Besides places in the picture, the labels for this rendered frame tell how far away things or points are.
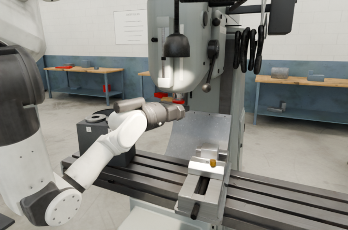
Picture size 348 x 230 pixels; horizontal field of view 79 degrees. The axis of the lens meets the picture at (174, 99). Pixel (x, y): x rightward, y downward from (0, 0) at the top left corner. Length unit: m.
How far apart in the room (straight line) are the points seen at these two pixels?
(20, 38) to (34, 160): 0.23
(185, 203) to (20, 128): 0.49
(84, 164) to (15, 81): 0.27
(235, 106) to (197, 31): 0.58
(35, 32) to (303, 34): 4.75
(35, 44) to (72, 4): 6.75
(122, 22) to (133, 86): 1.71
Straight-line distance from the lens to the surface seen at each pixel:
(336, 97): 5.20
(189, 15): 0.67
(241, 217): 0.82
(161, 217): 0.90
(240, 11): 1.02
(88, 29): 6.82
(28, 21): 0.54
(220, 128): 1.14
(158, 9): 0.71
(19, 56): 0.44
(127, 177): 0.91
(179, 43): 0.55
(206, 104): 1.16
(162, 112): 0.69
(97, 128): 0.95
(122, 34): 6.06
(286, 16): 0.93
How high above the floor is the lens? 1.46
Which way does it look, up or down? 14 degrees down
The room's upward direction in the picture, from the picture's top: straight up
